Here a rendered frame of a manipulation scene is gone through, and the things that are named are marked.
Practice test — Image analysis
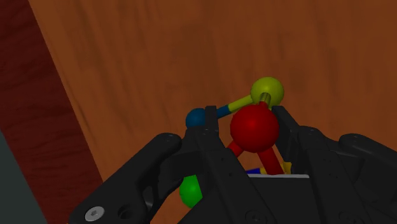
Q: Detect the colourful ball and stick toy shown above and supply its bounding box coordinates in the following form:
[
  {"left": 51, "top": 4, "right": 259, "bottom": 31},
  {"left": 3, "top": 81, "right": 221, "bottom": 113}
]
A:
[{"left": 179, "top": 76, "right": 293, "bottom": 209}]

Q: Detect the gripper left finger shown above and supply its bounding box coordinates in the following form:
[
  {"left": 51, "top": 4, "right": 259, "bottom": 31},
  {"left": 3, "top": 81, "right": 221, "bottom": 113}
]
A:
[{"left": 68, "top": 105, "right": 277, "bottom": 224}]

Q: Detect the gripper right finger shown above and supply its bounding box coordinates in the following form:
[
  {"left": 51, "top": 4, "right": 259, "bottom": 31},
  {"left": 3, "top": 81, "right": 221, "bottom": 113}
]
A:
[{"left": 271, "top": 105, "right": 397, "bottom": 224}]

